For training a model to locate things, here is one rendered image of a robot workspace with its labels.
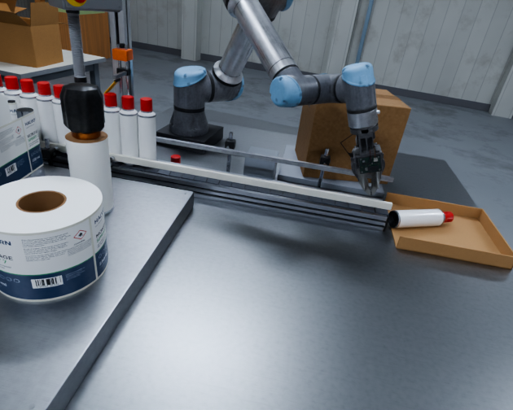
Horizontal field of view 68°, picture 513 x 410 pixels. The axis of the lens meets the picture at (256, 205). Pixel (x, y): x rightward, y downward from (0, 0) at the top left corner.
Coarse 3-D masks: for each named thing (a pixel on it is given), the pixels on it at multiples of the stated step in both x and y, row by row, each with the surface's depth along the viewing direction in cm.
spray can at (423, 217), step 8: (392, 216) 110; (400, 216) 107; (408, 216) 108; (416, 216) 109; (424, 216) 110; (432, 216) 111; (440, 216) 111; (448, 216) 113; (392, 224) 110; (400, 224) 107; (408, 224) 108; (416, 224) 109; (424, 224) 110; (432, 224) 111; (440, 224) 112
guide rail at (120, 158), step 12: (60, 144) 115; (120, 156) 113; (132, 156) 114; (168, 168) 112; (180, 168) 112; (192, 168) 111; (228, 180) 111; (240, 180) 110; (252, 180) 110; (264, 180) 110; (300, 192) 109; (312, 192) 108; (324, 192) 108; (360, 204) 108; (372, 204) 107; (384, 204) 107
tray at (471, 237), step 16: (400, 208) 122; (416, 208) 123; (432, 208) 123; (448, 208) 122; (464, 208) 121; (480, 208) 120; (448, 224) 117; (464, 224) 118; (480, 224) 119; (400, 240) 101; (416, 240) 100; (432, 240) 108; (448, 240) 108; (464, 240) 110; (480, 240) 111; (496, 240) 109; (448, 256) 101; (464, 256) 100; (480, 256) 100; (496, 256) 99; (512, 256) 98
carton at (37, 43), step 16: (0, 16) 227; (16, 16) 222; (32, 16) 229; (48, 16) 242; (0, 32) 236; (16, 32) 234; (32, 32) 233; (48, 32) 246; (0, 48) 242; (16, 48) 239; (32, 48) 237; (48, 48) 249; (32, 64) 242; (48, 64) 252
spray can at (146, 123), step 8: (144, 104) 107; (144, 112) 108; (152, 112) 110; (144, 120) 109; (152, 120) 110; (144, 128) 110; (152, 128) 111; (144, 136) 111; (152, 136) 112; (144, 144) 112; (152, 144) 113; (144, 152) 114; (152, 152) 114
